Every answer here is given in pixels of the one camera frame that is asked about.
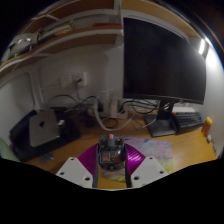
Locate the white power strip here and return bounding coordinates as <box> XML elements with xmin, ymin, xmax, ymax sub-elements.
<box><xmin>96</xmin><ymin>89</ymin><xmax>129</xmax><ymax>120</ymax></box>

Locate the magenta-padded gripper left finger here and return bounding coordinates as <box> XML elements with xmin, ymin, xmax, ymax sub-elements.
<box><xmin>54</xmin><ymin>143</ymin><xmax>100</xmax><ymax>189</ymax></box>

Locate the floral print mouse pad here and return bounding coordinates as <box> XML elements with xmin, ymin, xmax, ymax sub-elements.
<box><xmin>99</xmin><ymin>135</ymin><xmax>175</xmax><ymax>184</ymax></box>

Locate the black keyboard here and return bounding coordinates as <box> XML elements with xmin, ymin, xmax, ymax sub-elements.
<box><xmin>171</xmin><ymin>111</ymin><xmax>204</xmax><ymax>134</ymax></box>

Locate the bright lamp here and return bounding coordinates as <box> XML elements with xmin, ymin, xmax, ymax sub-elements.
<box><xmin>198</xmin><ymin>38</ymin><xmax>209</xmax><ymax>56</ymax></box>

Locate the black case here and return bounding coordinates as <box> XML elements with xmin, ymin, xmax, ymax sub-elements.
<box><xmin>9</xmin><ymin>106</ymin><xmax>82</xmax><ymax>163</ymax></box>

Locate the white cable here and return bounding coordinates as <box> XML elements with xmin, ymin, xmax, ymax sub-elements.
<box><xmin>93</xmin><ymin>99</ymin><xmax>134</xmax><ymax>132</ymax></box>

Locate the white wall socket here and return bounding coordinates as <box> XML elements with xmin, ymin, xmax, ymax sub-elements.
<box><xmin>59</xmin><ymin>71</ymin><xmax>88</xmax><ymax>88</ymax></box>

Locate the wooden wall shelf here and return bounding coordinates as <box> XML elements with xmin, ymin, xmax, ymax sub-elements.
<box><xmin>0</xmin><ymin>0</ymin><xmax>201</xmax><ymax>78</ymax></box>

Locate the small dark card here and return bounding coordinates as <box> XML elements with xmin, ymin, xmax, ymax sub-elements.
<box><xmin>39</xmin><ymin>152</ymin><xmax>56</xmax><ymax>164</ymax></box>

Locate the black computer monitor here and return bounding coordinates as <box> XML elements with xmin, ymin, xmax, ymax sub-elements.
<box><xmin>122</xmin><ymin>17</ymin><xmax>208</xmax><ymax>138</ymax></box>

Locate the orange bottle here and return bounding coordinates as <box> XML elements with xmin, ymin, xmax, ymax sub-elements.
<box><xmin>200</xmin><ymin>116</ymin><xmax>213</xmax><ymax>138</ymax></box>

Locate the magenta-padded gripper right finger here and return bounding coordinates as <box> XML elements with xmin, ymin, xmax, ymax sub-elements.
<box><xmin>123</xmin><ymin>143</ymin><xmax>169</xmax><ymax>189</ymax></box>

